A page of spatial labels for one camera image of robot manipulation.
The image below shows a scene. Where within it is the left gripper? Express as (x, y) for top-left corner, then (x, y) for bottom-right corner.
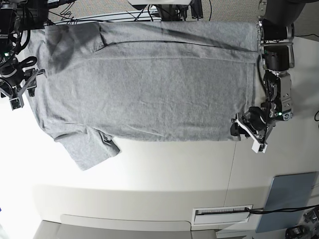
(230, 107), (276, 143)

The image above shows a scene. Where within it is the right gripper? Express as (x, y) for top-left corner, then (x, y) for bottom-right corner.
(0, 68), (45, 99)

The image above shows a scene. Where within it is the grey T-shirt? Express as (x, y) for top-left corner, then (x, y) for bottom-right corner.
(24, 21), (258, 170)

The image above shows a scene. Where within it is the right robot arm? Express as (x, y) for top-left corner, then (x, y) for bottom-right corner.
(0, 0), (48, 100)

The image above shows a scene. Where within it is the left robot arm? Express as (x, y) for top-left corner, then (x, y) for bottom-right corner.
(230, 0), (308, 153)

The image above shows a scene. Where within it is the blue-grey flat panel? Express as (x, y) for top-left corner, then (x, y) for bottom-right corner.
(255, 172), (317, 234)

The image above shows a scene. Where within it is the black device bottom right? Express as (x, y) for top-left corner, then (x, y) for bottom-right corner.
(285, 225), (308, 239)

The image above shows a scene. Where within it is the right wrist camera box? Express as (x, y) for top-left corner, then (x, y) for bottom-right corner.
(9, 97), (24, 110)

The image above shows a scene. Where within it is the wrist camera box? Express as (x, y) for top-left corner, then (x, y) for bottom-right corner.
(252, 141), (268, 153)
(9, 97), (24, 110)

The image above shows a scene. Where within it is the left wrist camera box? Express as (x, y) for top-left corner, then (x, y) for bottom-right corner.
(252, 141), (268, 153)

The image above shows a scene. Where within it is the black cable on table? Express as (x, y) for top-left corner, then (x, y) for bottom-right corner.
(245, 205), (319, 215)

